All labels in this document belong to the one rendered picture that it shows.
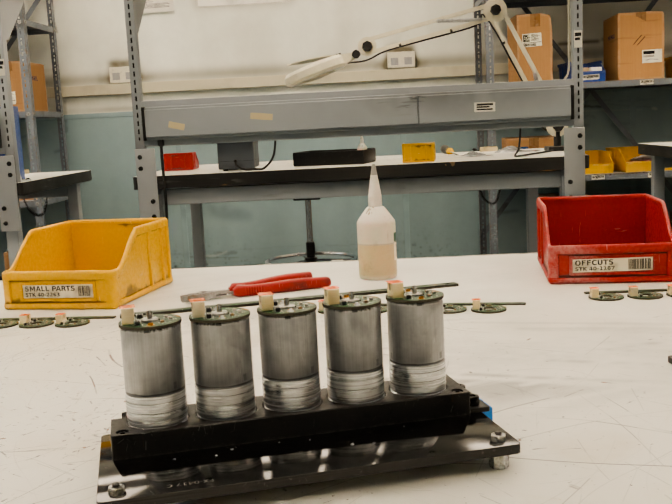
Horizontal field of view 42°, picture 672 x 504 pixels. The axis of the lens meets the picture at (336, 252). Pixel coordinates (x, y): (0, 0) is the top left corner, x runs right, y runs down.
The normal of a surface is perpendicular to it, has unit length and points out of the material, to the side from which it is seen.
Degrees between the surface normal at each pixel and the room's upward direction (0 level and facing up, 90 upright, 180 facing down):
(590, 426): 0
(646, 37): 87
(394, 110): 90
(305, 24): 90
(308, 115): 90
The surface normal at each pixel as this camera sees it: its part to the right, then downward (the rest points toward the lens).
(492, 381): -0.05, -0.99
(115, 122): -0.04, 0.14
